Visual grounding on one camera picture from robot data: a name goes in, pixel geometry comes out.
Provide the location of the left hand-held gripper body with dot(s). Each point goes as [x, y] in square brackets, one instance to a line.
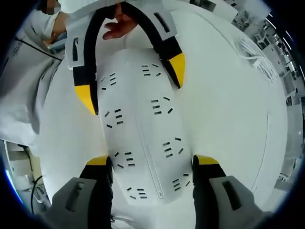
[90, 4]

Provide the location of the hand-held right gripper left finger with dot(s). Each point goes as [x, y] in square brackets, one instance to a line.
[71, 205]

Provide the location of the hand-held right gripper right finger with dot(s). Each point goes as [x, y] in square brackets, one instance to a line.
[214, 205]

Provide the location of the white power strip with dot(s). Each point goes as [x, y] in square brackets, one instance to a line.
[133, 95]

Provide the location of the person's left hand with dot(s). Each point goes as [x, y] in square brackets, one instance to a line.
[119, 28]

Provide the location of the person's white shirt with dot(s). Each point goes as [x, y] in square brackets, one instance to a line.
[21, 95]

